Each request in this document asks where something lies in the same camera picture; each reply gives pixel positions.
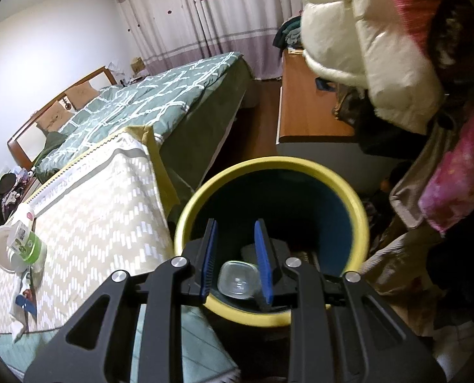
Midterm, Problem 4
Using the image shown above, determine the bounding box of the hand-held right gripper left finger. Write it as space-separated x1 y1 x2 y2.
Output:
23 219 222 383

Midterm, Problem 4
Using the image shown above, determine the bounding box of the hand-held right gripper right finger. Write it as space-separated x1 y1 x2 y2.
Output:
254 219 447 383

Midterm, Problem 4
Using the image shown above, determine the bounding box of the clear plastic container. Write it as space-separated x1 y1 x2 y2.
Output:
218 260 261 299

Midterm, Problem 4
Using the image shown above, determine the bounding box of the blue bin with yellow rim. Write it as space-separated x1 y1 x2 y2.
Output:
174 156 370 328

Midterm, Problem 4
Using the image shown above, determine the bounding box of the printed wrapper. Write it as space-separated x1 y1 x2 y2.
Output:
10 267 42 344

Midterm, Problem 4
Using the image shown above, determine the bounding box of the white plastic bowl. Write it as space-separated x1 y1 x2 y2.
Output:
0 223 34 275

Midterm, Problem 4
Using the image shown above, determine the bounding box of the patterned tablecloth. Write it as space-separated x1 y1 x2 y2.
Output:
0 125 241 383

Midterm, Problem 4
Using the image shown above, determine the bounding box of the beige fabric bag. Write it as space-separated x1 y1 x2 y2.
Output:
361 139 461 328

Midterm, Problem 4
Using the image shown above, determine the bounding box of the wooden desk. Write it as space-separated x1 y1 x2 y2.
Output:
276 48 385 200

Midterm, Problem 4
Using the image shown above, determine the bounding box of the wooden bed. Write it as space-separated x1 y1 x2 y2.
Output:
7 52 262 192

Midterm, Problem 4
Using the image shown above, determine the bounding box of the dark patterned bag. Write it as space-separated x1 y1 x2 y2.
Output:
333 88 365 126

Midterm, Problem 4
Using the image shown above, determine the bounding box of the green checked duvet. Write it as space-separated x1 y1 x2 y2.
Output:
33 52 243 184

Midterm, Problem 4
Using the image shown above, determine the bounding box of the dark green cloth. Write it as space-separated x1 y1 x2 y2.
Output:
35 131 68 168

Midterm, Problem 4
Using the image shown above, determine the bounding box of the tan embroidered pillow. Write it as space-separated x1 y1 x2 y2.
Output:
35 101 74 132
65 81 101 110

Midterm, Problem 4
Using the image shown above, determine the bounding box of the dark jacket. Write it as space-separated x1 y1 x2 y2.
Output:
0 172 22 228

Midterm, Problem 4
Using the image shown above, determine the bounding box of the pink floral garment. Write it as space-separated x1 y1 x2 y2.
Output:
418 108 474 234

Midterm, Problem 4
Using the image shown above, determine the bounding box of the pile of clothes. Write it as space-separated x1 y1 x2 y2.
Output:
272 16 305 50

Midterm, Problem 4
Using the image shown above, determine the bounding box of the white puffer jacket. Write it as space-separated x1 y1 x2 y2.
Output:
295 0 445 134

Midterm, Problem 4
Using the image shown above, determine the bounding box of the pink and white curtain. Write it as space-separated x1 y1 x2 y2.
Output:
108 0 305 81

